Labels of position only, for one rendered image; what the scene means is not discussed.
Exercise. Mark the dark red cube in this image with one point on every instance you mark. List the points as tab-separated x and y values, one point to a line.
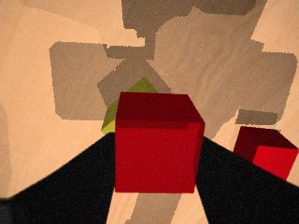
158	138
268	149

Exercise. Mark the yellow cube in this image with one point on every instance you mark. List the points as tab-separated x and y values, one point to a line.
143	85

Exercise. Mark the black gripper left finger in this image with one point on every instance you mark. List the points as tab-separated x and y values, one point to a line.
79	192

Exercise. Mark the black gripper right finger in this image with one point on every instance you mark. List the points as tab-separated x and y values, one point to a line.
234	190

